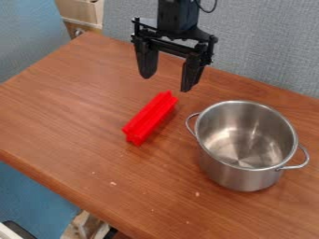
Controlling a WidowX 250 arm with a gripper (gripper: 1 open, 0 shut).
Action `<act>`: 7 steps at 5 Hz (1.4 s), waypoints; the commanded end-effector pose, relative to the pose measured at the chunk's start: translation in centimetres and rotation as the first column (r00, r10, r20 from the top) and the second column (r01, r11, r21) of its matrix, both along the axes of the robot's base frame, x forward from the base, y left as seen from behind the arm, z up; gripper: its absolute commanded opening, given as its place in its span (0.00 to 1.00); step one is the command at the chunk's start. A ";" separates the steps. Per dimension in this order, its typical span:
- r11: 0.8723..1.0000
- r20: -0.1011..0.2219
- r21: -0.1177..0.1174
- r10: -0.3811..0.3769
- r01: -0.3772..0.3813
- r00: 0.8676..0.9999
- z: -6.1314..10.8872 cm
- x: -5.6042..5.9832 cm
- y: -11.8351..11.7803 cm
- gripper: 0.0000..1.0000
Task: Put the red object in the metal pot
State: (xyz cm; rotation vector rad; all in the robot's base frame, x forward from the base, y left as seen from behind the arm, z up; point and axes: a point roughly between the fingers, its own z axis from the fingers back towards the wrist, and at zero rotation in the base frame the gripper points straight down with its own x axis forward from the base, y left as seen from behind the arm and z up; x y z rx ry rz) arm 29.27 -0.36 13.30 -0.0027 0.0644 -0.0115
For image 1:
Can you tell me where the stainless steel pot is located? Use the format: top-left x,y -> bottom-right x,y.
186,100 -> 310,191

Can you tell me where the light wooden frame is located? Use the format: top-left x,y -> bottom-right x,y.
55,0 -> 105,30

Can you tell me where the red plastic block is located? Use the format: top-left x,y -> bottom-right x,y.
122,91 -> 180,146

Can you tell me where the black and white object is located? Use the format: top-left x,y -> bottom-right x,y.
0,221 -> 38,239

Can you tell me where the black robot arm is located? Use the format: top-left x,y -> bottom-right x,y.
131,0 -> 218,92

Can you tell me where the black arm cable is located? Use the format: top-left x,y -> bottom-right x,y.
196,0 -> 220,14

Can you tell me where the wooden table leg frame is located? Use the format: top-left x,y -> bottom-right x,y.
61,210 -> 110,239

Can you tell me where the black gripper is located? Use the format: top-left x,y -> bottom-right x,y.
131,18 -> 218,92

